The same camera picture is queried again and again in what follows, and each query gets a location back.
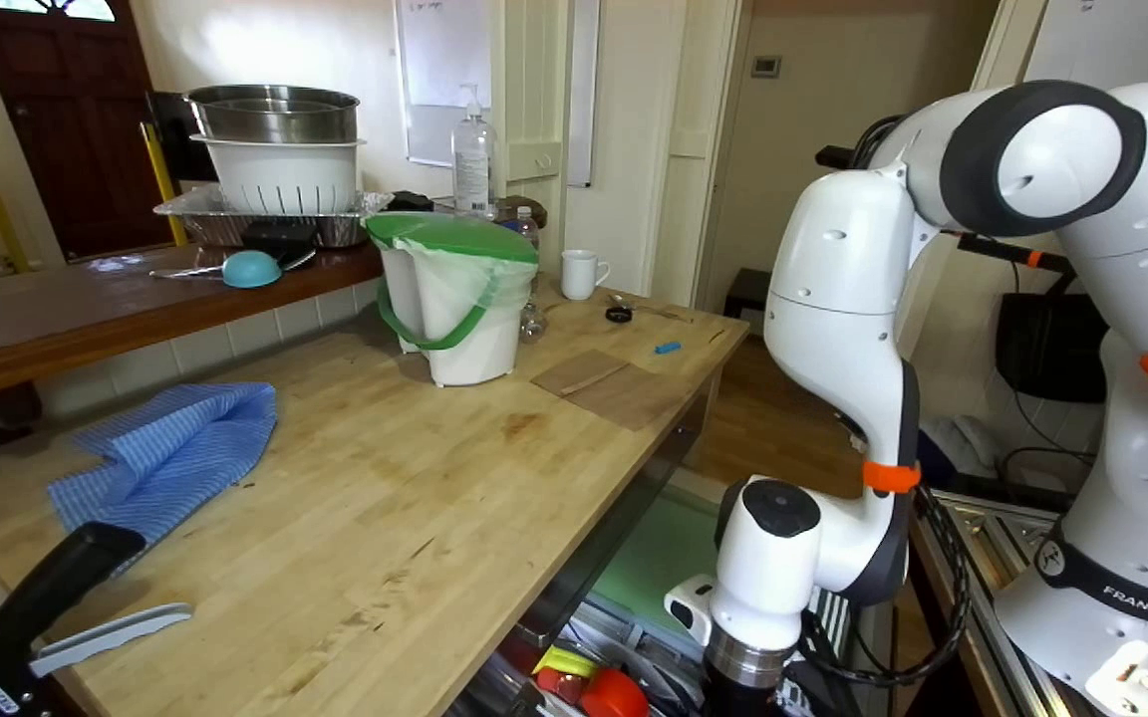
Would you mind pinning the dark red door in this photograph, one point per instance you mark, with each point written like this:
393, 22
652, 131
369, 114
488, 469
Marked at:
68, 121

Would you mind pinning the white colander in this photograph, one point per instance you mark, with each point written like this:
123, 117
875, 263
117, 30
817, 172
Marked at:
280, 175

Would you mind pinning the white bin green lid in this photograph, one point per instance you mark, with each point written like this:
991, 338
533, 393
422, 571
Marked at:
461, 304

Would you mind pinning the yellow green utensil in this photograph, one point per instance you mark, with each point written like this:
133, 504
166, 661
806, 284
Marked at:
562, 660

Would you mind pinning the white drying tray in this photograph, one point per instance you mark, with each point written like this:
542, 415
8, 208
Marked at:
187, 206

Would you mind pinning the large metal bowl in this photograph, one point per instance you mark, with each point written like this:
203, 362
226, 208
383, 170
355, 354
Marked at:
272, 114

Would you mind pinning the steel island drawer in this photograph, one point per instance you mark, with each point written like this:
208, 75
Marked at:
655, 557

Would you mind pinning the aluminium robot stand frame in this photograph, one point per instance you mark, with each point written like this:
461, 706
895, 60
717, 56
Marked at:
987, 571

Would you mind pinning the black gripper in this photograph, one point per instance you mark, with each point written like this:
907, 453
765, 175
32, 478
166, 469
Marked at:
737, 704

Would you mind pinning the blue bowl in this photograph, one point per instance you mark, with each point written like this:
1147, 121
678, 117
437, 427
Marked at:
252, 269

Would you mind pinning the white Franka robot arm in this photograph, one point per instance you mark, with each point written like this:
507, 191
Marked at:
853, 304

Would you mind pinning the large clear glass bottle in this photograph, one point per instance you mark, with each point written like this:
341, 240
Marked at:
470, 162

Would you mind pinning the blue cloth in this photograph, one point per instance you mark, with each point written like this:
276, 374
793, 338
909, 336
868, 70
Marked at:
175, 453

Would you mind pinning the red round utensil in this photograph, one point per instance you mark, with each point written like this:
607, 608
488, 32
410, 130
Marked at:
614, 694

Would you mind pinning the black bag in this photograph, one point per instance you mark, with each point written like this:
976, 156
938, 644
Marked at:
1048, 344

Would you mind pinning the white ceramic mug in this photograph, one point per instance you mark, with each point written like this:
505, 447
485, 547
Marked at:
581, 275

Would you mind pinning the brown wooden counter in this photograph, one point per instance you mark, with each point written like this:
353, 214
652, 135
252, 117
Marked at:
98, 313

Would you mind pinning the green mat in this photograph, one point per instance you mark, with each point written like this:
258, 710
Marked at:
660, 557

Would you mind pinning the wooden top kitchen island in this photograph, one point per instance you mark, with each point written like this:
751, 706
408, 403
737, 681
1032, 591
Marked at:
388, 504

